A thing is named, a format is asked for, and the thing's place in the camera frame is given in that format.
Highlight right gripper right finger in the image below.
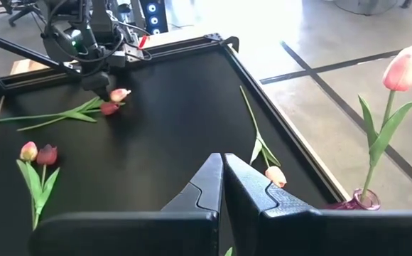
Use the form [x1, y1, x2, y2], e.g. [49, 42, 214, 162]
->
[223, 153, 412, 256]

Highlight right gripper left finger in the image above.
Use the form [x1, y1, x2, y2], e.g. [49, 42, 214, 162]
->
[28, 152, 224, 256]

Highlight pink tulip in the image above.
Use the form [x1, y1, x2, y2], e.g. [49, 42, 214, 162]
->
[239, 85, 288, 188]
[357, 45, 412, 203]
[16, 141, 50, 231]
[0, 87, 132, 124]

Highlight purple glass vase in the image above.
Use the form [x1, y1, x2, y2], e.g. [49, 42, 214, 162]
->
[325, 188, 382, 211]

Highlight black PC blue fans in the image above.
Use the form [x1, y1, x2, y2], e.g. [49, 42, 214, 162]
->
[140, 0, 170, 36]

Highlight black office chair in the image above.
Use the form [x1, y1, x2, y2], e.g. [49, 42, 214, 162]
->
[8, 0, 39, 28]

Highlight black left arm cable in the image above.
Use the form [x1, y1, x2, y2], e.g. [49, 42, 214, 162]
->
[45, 0, 153, 67]

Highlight black frame strut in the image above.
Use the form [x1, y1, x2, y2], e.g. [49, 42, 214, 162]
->
[0, 28, 82, 76]

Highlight black table frame rail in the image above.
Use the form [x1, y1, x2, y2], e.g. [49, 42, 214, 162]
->
[0, 32, 342, 210]

